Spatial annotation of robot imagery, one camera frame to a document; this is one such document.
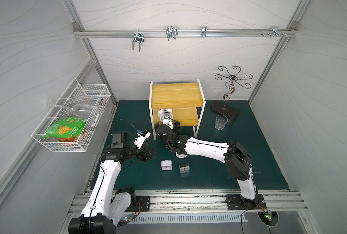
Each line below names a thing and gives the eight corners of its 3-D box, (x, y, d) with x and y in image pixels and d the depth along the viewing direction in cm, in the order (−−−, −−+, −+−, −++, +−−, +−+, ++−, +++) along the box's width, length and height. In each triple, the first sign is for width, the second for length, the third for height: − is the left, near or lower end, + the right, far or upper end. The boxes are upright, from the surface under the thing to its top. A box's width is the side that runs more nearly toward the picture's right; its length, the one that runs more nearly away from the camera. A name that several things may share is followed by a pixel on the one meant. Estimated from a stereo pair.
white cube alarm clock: (161, 170, 86) (161, 167, 82) (162, 163, 88) (161, 160, 85) (171, 170, 86) (171, 167, 82) (171, 163, 89) (171, 160, 85)
